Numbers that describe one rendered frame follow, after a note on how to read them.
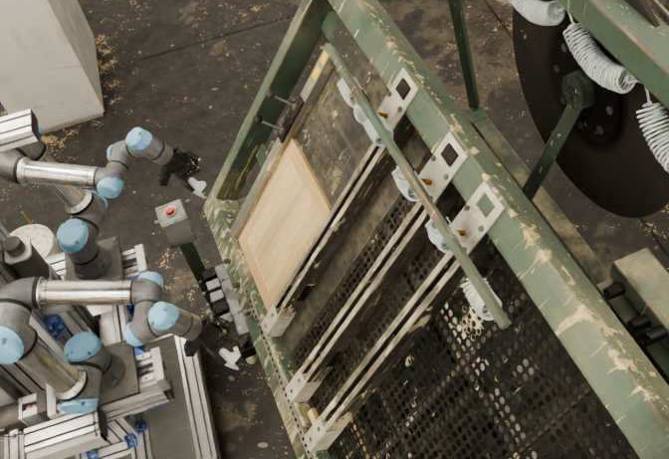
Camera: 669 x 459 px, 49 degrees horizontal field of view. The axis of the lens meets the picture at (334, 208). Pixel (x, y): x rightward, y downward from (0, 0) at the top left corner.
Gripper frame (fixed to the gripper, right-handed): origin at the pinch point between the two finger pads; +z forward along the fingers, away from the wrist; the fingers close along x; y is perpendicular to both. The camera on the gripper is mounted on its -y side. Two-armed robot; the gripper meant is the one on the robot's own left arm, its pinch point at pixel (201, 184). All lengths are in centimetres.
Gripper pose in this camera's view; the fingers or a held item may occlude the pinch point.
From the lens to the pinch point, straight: 276.6
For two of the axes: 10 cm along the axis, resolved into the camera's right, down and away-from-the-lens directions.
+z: 5.5, 4.0, 7.3
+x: -2.6, -7.5, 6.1
